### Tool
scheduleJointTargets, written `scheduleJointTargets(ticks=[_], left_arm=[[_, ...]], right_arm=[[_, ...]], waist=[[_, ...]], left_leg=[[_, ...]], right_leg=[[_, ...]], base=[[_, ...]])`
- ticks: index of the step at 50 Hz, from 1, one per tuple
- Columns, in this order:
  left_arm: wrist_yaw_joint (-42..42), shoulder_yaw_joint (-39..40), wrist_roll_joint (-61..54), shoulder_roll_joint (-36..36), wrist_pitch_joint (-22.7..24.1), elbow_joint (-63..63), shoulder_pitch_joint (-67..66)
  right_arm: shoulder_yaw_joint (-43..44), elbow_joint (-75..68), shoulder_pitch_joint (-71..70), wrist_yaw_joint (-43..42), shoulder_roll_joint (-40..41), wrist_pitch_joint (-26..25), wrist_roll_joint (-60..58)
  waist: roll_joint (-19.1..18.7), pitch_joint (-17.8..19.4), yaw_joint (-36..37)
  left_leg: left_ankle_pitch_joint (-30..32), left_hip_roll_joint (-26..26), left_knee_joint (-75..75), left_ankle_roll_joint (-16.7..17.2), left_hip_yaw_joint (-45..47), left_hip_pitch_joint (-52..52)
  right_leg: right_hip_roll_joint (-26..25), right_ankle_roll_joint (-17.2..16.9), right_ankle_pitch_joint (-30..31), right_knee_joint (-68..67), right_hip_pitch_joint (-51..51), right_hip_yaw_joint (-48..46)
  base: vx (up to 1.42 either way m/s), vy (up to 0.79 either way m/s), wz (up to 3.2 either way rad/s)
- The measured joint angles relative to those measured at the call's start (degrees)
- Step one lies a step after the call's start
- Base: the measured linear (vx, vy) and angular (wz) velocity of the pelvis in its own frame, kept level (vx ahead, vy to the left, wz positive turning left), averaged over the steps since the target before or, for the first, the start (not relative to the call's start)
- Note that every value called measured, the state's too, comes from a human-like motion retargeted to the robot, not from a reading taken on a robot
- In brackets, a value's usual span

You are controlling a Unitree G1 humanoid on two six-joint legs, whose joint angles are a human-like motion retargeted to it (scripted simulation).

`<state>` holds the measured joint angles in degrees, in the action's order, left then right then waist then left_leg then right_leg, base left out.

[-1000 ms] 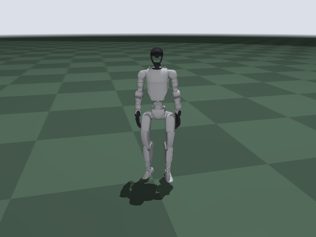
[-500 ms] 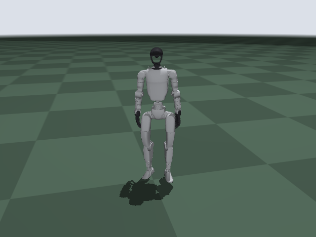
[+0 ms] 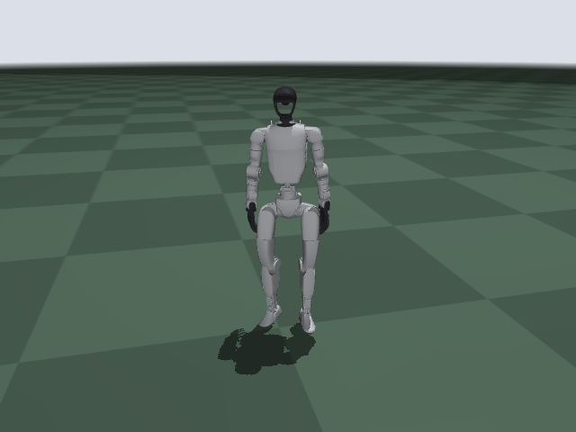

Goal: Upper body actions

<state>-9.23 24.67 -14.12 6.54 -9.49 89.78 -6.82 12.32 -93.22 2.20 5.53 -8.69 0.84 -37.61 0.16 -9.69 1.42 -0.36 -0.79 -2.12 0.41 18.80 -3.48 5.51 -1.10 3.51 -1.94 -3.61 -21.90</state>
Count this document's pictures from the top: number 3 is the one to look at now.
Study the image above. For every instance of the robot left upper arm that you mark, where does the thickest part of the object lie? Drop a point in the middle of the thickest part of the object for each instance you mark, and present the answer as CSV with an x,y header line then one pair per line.
x,y
314,136

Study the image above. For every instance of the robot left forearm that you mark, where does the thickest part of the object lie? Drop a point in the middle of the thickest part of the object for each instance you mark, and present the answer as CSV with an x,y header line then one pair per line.
x,y
323,189

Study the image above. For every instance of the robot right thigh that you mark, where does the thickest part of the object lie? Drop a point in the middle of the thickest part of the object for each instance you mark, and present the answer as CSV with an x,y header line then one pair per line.
x,y
265,239

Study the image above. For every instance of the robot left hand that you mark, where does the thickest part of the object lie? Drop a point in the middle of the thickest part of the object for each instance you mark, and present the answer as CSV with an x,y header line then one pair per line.
x,y
324,217

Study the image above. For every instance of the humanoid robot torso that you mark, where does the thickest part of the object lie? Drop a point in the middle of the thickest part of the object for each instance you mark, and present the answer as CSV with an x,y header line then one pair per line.
x,y
286,149

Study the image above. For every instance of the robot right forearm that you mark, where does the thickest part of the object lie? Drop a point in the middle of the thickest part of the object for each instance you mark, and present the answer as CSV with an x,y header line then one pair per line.
x,y
252,190

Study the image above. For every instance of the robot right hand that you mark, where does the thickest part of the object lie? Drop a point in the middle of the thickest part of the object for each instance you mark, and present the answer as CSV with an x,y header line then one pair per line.
x,y
251,216

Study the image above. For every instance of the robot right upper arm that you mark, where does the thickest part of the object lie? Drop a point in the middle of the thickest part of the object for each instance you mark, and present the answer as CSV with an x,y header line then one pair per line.
x,y
255,153

